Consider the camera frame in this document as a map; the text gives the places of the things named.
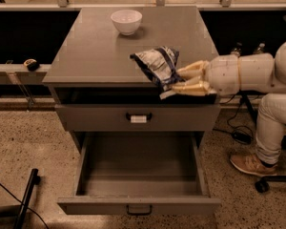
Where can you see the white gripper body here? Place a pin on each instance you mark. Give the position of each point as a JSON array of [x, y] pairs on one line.
[[222, 73]]

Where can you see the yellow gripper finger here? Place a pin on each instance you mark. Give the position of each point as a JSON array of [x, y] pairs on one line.
[[196, 69], [201, 88]]

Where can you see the blue chip bag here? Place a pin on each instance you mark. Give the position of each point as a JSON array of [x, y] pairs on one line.
[[159, 66]]

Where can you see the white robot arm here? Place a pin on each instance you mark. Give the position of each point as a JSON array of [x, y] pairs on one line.
[[262, 73]]

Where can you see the grey drawer cabinet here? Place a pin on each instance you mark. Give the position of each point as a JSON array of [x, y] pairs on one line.
[[93, 66]]

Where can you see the open grey bottom drawer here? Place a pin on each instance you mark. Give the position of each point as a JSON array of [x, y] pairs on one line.
[[139, 174]]

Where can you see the closed grey middle drawer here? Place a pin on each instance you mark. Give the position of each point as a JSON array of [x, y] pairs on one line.
[[131, 118]]

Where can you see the clear water bottle left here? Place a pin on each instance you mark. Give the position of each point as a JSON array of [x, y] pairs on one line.
[[237, 49]]

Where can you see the clear water bottle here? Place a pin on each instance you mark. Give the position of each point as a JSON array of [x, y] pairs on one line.
[[260, 49], [237, 49]]

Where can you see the clear water bottle right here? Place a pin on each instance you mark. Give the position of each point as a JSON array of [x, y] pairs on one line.
[[260, 49]]

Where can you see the person leg light trousers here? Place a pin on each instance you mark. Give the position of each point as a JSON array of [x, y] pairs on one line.
[[270, 128]]

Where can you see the white ceramic bowl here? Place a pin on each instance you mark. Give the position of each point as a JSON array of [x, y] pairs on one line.
[[126, 22]]

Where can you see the tan sneaker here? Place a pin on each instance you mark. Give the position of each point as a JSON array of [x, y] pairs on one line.
[[251, 165]]

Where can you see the yellow black tape measure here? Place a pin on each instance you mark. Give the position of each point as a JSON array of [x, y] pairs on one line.
[[31, 64]]

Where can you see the black metal stand leg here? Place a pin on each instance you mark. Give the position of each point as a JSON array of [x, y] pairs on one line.
[[34, 179]]

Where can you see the black power adapter with cable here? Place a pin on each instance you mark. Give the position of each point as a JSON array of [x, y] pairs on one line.
[[240, 133]]

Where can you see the grey metal rail shelf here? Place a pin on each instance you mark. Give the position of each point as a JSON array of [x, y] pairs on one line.
[[24, 75]]

